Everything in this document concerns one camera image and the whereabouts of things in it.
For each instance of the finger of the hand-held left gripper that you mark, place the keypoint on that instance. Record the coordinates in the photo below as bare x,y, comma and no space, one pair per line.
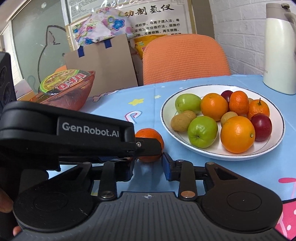
111,158
150,147

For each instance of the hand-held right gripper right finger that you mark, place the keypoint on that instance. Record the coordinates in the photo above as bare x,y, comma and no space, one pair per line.
166,166

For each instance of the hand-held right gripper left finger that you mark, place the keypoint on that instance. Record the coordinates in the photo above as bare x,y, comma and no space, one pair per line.
126,172

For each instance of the small mandarin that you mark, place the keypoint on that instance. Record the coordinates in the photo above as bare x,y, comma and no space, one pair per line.
148,133
239,103

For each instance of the white plate with blue rim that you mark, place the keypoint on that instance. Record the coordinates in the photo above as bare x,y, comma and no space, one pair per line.
168,109

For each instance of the brown longan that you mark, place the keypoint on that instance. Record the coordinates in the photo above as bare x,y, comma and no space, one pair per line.
183,120
250,100
227,115

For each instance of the green jujube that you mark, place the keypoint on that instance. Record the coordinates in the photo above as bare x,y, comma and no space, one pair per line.
202,131
187,103

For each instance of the large orange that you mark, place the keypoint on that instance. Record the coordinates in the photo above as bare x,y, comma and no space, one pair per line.
237,134
214,106

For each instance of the dark red plum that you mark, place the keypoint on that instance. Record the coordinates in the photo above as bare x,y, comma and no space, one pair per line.
226,95
262,127

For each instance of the person's left hand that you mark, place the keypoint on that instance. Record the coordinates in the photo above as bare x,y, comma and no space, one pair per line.
5,201

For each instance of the blue printed tablecloth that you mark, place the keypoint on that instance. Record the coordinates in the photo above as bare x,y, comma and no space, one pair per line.
143,111

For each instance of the pink glass bowl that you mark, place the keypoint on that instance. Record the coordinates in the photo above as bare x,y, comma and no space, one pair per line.
76,97

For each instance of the instant noodle cup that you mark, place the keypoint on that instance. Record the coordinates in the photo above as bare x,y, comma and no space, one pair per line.
62,82

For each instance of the orange fabric chair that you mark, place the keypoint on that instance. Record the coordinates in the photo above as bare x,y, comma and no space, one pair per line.
185,58
61,68

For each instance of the brown cardboard box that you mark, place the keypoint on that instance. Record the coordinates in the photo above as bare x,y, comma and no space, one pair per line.
108,64

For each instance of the frosted glass door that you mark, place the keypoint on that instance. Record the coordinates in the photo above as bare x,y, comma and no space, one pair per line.
34,34

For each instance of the yellow plastic bag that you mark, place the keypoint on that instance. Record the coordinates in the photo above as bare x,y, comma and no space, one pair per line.
138,45

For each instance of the floral cloth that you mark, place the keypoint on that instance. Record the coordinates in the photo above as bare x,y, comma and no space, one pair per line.
104,25

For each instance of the white thermos jug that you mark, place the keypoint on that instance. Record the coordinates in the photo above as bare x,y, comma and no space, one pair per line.
277,58

